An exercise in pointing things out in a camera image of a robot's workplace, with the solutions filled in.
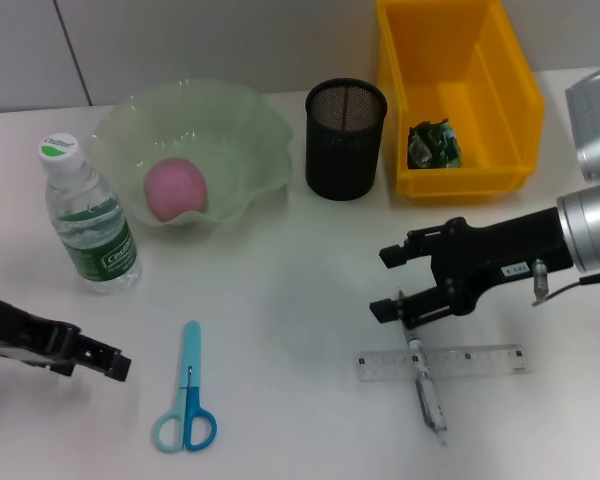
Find green plastic wrapper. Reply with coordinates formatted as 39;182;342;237
407;118;465;170

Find blue scissors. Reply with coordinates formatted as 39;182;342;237
153;320;218;454

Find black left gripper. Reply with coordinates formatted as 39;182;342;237
0;292;132;382

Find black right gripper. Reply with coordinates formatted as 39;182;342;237
369;207;574;326

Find transparent plastic ruler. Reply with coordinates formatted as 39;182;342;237
355;343;532;384

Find green wavy glass fruit plate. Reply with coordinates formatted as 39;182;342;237
90;78;295;235

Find clear green-label water bottle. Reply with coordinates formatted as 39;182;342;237
36;132;144;295

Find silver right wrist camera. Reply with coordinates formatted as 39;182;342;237
564;63;600;182

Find yellow plastic bin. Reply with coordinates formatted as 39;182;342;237
376;0;546;201

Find grey clear pen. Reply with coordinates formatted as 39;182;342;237
396;287;450;446

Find black mesh pen holder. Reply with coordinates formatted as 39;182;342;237
304;77;389;202

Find pink peach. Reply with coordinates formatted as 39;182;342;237
143;156;210;223

